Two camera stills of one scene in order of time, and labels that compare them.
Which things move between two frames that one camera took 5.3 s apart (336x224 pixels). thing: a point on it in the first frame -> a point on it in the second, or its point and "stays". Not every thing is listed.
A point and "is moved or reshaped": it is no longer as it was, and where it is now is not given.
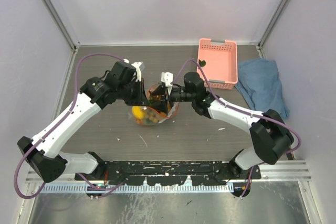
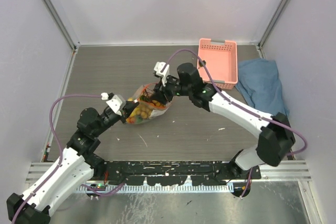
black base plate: (170, 172) stays
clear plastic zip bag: (147, 115) is moved or reshaped
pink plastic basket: (221, 67) stays
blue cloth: (259, 81) stays
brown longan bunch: (150, 116) is moved or reshaped
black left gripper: (141, 98) -> (129, 106)
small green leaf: (201, 63) stays
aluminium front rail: (297, 171) stays
